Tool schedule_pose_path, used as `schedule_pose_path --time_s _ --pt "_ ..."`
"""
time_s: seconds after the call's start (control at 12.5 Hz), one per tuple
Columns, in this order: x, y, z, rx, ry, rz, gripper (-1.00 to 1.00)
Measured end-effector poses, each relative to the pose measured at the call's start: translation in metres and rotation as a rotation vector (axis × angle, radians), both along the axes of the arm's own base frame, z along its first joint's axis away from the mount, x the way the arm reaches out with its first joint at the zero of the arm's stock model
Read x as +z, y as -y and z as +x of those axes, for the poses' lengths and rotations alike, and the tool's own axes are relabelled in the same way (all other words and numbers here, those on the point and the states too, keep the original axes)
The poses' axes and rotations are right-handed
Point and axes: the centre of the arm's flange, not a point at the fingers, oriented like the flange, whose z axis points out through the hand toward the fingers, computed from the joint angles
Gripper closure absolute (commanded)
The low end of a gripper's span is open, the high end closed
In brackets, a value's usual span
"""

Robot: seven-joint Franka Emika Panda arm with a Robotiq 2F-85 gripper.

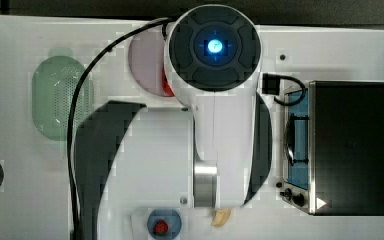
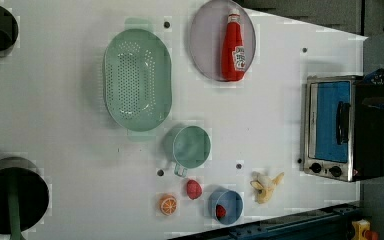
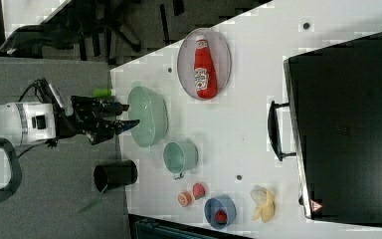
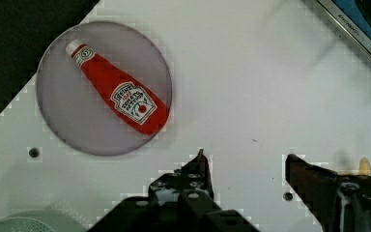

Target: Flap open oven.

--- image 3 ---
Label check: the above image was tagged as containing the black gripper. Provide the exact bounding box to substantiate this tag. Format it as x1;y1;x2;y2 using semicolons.
56;96;140;145

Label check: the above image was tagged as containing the black toaster oven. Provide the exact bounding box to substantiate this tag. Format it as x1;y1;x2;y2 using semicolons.
284;32;382;227

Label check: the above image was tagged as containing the green plastic colander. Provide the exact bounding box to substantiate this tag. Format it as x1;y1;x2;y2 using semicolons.
127;87;168;147

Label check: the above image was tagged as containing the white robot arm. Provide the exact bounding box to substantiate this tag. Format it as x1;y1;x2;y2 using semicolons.
0;96;140;147

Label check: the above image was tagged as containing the green mug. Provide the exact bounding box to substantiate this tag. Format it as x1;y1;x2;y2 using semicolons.
163;140;199;180

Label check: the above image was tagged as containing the peeled banana toy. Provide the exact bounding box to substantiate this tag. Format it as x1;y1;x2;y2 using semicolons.
251;188;275;223

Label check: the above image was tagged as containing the black cylinder cup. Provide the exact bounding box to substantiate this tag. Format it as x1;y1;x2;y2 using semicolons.
94;160;138;192

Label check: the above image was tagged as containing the orange slice toy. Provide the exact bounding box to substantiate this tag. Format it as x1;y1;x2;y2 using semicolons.
177;191;192;207

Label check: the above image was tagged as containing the black oven door handle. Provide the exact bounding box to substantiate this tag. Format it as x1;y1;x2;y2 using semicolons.
268;101;296;161

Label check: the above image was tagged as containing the black camera mount ring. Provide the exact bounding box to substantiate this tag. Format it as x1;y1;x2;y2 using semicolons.
0;137;23;204

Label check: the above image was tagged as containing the grey round plate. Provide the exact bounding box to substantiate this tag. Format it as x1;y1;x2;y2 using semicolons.
177;28;232;101

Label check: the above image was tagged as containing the red ketchup bottle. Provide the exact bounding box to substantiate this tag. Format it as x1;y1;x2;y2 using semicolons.
194;35;218;100

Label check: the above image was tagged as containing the blue mug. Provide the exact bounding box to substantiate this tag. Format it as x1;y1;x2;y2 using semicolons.
204;194;237;230

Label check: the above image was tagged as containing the red toy strawberry in mug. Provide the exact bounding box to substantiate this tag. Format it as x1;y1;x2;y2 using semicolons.
215;210;227;224

